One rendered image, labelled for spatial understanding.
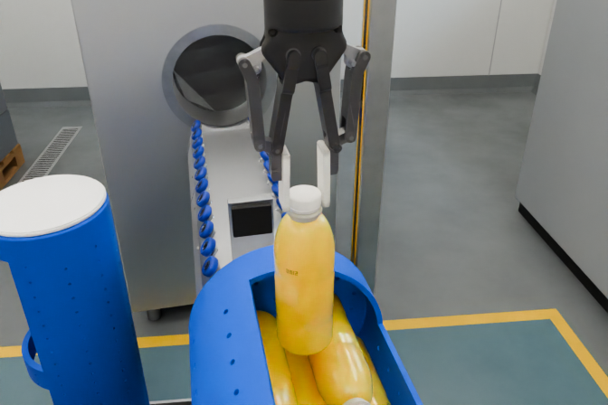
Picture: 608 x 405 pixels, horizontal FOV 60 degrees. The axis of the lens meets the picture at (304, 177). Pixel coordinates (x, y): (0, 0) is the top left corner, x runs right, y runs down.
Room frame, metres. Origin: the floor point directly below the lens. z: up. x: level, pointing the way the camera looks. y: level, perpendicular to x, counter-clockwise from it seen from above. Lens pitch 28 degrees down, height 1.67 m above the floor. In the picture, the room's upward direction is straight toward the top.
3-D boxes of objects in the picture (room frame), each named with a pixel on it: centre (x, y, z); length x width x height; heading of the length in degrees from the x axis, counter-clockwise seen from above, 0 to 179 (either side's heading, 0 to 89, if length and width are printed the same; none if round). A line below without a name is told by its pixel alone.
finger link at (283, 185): (0.51, 0.02, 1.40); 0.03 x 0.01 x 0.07; 13
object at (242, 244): (1.01, 0.12, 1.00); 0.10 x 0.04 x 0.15; 102
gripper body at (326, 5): (0.52, 0.00, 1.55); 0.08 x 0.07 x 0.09; 103
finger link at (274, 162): (0.51, 0.04, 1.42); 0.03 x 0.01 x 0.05; 103
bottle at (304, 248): (0.52, 0.00, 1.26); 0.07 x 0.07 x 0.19
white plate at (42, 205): (1.08, 0.62, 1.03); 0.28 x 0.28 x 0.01
